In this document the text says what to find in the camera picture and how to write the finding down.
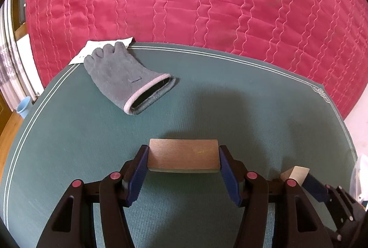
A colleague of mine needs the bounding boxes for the clear plastic container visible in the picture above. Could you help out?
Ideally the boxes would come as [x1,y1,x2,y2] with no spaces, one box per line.
[351,154,368,208]

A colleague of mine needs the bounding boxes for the light blue cup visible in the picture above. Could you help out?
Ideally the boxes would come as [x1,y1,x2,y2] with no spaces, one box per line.
[16,97,32,118]

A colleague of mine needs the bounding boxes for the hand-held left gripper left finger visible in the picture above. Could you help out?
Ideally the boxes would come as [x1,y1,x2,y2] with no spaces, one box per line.
[36,145,149,248]

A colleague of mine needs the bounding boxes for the long wooden block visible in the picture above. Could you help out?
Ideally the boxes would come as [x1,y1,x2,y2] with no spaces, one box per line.
[147,139,221,174]

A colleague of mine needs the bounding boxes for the grey glove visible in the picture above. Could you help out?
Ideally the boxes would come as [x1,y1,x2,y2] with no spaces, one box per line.
[84,41,176,115]

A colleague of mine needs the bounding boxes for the white paper sheet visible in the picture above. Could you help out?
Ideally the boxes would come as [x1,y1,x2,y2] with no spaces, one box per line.
[68,37,134,65]

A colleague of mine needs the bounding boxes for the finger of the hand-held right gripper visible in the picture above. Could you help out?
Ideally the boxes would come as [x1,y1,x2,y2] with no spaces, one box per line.
[301,174,368,233]
[328,225,368,248]

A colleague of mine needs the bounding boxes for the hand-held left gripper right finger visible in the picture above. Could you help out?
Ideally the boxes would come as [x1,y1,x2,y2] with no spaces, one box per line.
[218,144,332,248]

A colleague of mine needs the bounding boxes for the beige wedge block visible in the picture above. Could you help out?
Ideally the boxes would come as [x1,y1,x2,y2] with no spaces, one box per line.
[280,166,310,187]

